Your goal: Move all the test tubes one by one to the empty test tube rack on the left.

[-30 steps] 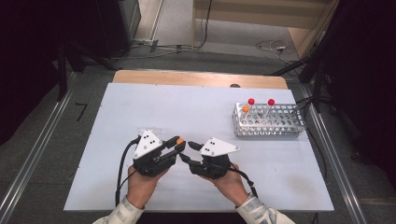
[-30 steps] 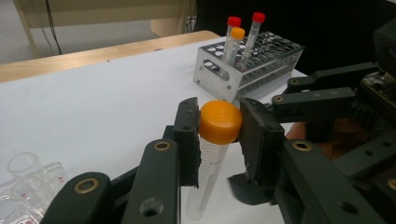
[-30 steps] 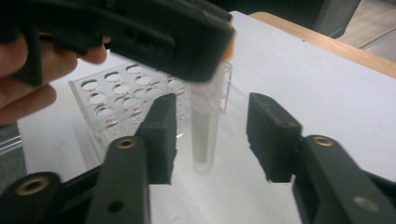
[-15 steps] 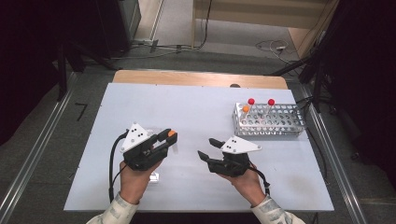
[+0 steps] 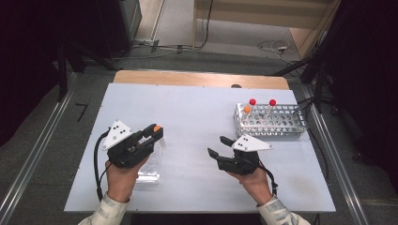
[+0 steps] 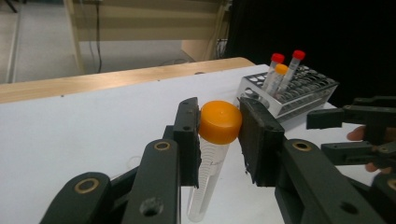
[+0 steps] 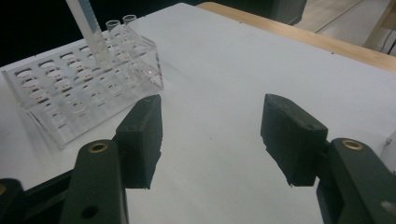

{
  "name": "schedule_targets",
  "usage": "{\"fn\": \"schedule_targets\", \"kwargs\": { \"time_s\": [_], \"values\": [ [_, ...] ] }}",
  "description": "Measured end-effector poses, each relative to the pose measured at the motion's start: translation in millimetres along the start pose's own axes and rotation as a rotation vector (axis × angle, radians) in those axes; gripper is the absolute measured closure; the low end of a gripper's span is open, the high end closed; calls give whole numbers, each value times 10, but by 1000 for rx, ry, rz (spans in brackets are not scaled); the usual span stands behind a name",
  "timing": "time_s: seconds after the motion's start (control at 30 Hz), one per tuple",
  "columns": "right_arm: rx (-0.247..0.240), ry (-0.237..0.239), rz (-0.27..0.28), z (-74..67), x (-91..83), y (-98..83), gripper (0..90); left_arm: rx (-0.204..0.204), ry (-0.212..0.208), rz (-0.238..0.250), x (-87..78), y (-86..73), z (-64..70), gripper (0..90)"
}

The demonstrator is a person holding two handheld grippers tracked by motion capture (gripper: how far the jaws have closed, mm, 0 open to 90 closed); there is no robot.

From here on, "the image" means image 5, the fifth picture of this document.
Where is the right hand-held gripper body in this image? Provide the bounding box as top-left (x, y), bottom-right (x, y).
top-left (217, 134), bottom-right (273, 175)

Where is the person's left hand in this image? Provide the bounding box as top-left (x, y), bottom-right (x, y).
top-left (105, 156), bottom-right (149, 203)

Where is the black hanging cable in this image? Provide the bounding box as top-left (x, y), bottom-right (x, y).
top-left (193, 0), bottom-right (214, 51)

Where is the person's right hand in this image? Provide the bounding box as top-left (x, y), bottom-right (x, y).
top-left (226, 167), bottom-right (274, 205)

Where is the black floor cable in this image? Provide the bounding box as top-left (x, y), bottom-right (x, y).
top-left (306, 101), bottom-right (330, 181)

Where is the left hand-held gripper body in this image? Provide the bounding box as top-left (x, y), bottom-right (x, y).
top-left (101, 119), bottom-right (156, 169)

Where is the white floor cable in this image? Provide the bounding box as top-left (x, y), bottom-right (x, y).
top-left (256, 39), bottom-right (299, 65)

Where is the red-capped glass test tube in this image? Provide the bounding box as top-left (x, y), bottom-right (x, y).
top-left (266, 98), bottom-right (278, 121)
top-left (248, 97), bottom-right (257, 118)

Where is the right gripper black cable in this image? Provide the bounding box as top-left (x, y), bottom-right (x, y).
top-left (257, 165), bottom-right (280, 196)

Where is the metal test tube rack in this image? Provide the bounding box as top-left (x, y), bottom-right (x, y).
top-left (233, 102), bottom-right (308, 139)

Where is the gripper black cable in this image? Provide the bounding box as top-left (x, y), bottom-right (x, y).
top-left (93, 130), bottom-right (111, 201)
top-left (257, 165), bottom-right (280, 196)

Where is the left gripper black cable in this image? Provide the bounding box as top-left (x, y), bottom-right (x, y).
top-left (93, 130), bottom-right (111, 201)

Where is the wooden cabinet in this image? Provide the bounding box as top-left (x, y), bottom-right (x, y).
top-left (192, 0), bottom-right (341, 60)

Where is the black metal stand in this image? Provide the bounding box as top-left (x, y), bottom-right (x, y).
top-left (271, 40), bottom-right (334, 114)
top-left (55, 40), bottom-right (120, 102)

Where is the aluminium floor rail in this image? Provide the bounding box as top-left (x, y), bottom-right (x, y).
top-left (0, 72), bottom-right (78, 218)
top-left (298, 82), bottom-right (372, 225)

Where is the grey computer case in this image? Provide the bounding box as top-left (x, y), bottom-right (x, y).
top-left (117, 0), bottom-right (143, 43)

